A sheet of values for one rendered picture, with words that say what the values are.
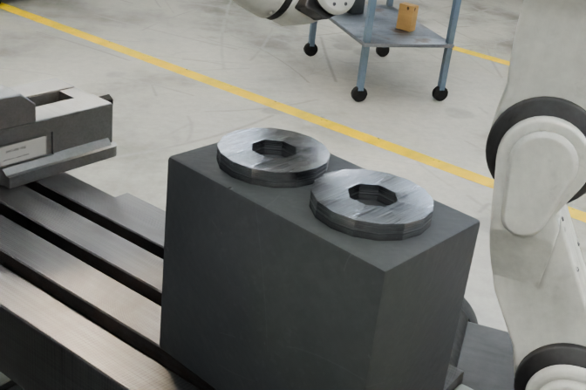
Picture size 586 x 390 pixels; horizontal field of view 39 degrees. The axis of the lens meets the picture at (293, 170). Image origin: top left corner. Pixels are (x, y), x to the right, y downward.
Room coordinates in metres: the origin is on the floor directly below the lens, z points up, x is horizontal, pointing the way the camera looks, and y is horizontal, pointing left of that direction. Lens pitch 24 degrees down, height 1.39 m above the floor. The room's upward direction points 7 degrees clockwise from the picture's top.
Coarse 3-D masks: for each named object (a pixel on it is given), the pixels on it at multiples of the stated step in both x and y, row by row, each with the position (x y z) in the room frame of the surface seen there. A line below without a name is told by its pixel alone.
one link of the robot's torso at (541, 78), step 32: (544, 0) 0.98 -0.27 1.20; (576, 0) 0.98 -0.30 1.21; (544, 32) 0.99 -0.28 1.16; (576, 32) 0.98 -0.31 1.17; (512, 64) 1.00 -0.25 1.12; (544, 64) 0.99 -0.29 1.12; (576, 64) 0.98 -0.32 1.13; (512, 96) 1.00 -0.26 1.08; (544, 96) 0.99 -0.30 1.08; (576, 96) 0.98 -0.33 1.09
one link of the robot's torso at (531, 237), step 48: (528, 144) 0.94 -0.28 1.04; (576, 144) 0.94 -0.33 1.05; (528, 192) 0.94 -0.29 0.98; (576, 192) 0.93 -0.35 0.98; (528, 240) 0.95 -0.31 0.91; (576, 240) 1.05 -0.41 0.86; (528, 288) 0.98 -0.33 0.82; (576, 288) 0.96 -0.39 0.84; (528, 336) 0.97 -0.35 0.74; (576, 336) 0.96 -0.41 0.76
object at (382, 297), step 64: (256, 128) 0.65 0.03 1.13; (192, 192) 0.59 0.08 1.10; (256, 192) 0.56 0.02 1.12; (320, 192) 0.54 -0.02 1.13; (384, 192) 0.56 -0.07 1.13; (192, 256) 0.58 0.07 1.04; (256, 256) 0.54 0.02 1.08; (320, 256) 0.50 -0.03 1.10; (384, 256) 0.49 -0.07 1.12; (448, 256) 0.53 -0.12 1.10; (192, 320) 0.58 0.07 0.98; (256, 320) 0.53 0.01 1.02; (320, 320) 0.50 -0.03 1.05; (384, 320) 0.47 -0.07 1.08; (448, 320) 0.54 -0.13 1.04; (256, 384) 0.53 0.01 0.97; (320, 384) 0.49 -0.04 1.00; (384, 384) 0.48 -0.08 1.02
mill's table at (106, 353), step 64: (0, 192) 0.87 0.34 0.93; (64, 192) 0.88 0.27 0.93; (0, 256) 0.74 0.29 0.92; (64, 256) 0.74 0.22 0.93; (128, 256) 0.76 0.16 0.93; (0, 320) 0.65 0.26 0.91; (64, 320) 0.63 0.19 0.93; (128, 320) 0.64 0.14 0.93; (64, 384) 0.59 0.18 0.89; (128, 384) 0.56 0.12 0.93; (192, 384) 0.59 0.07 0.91; (448, 384) 0.60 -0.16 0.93
